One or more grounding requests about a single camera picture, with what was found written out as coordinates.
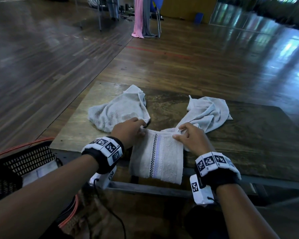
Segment person's left hand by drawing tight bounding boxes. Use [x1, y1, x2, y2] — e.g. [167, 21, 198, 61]
[111, 118, 147, 149]

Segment person's right hand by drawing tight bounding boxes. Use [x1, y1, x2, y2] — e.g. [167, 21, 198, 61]
[173, 122, 216, 161]

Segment white towel with striped band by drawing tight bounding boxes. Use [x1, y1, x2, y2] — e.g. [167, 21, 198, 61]
[129, 127, 184, 185]

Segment person's right forearm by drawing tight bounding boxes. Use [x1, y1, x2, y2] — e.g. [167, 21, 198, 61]
[215, 184, 281, 239]

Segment person's left forearm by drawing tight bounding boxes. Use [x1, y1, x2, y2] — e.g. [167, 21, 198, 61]
[0, 154, 99, 239]

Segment crumpled plain white towel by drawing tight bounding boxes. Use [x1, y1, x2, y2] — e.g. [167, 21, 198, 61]
[88, 84, 151, 133]
[162, 95, 233, 134]

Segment black wristband with marker tags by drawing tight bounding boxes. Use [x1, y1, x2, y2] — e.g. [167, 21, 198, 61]
[81, 136, 125, 175]
[195, 152, 242, 191]

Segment person's patterned trousers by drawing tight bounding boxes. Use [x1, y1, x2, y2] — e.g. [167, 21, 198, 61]
[62, 189, 190, 239]

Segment white cloth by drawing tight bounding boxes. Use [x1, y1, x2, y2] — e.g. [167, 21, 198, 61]
[22, 160, 58, 187]

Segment metal leg chair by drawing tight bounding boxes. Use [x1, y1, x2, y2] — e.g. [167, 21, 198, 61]
[149, 0, 165, 38]

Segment pink hanging cloth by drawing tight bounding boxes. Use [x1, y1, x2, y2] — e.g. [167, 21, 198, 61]
[132, 0, 144, 39]

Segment grey hanging cloth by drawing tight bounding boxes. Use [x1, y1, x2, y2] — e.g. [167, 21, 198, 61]
[142, 0, 158, 38]

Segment thin metal stand pole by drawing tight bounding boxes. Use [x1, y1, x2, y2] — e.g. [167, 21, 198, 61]
[97, 0, 102, 32]

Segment black basket with orange rim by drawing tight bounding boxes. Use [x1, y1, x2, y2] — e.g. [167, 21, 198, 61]
[0, 137, 79, 229]

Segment yellow wooden board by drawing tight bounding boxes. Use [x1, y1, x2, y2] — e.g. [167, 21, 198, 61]
[161, 0, 219, 24]

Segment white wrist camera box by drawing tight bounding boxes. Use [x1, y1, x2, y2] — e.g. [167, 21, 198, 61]
[189, 174, 215, 206]
[89, 166, 118, 190]

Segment grey metal table frame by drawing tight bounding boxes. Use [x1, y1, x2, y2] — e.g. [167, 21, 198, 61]
[107, 181, 193, 198]

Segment black cable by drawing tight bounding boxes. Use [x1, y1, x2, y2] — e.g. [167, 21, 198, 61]
[93, 179, 127, 239]

